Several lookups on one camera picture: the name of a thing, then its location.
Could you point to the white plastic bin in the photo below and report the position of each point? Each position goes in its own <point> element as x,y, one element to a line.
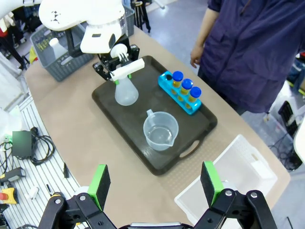
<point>240,152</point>

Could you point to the white rounded panel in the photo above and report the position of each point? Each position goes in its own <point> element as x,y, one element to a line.
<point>300,140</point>

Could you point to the yellow cloth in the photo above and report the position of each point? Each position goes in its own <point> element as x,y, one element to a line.
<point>33,56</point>

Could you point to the black crate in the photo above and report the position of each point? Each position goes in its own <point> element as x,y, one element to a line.
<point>287,114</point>

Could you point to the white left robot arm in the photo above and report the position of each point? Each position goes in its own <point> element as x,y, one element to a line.
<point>78,12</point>

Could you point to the yellow red emergency stop button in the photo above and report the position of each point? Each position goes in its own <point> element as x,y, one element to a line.
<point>10,194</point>

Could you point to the blue test tube rack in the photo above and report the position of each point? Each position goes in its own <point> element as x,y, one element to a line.
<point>164,83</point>

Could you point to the clear plastic bag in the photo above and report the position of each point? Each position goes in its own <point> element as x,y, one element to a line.
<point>9,121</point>

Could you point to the grey yellow handheld tool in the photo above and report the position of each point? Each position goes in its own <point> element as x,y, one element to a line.
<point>14,175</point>

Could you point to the person's right forearm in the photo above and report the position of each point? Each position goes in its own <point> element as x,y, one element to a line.
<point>205,28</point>

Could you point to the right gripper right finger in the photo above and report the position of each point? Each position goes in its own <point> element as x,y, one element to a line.
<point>209,183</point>

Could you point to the person's right hand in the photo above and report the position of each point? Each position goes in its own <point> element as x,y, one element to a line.
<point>196,56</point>

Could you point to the person's dark blue coat torso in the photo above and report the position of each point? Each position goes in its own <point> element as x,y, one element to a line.
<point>250,59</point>

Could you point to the dark brown serving tray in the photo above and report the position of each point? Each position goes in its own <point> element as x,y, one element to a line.
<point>119,119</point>

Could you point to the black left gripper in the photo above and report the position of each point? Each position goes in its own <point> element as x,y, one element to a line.
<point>108,62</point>

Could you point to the grey basket with flasks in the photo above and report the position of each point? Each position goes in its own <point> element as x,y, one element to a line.
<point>54,74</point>

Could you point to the black clip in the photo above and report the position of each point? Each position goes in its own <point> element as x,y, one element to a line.
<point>66,171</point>

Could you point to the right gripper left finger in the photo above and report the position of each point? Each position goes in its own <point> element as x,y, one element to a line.
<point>98,188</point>

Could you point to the grey basket with label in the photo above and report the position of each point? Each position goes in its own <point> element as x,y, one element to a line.
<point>129,23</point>

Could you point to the black marker pen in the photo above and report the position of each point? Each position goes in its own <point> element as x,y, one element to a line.
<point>49,190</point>

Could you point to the clear plastic measuring beaker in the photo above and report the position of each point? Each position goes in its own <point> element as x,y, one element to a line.
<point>149,136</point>

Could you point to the small white plastic piece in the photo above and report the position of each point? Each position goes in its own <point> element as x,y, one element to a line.
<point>32,192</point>

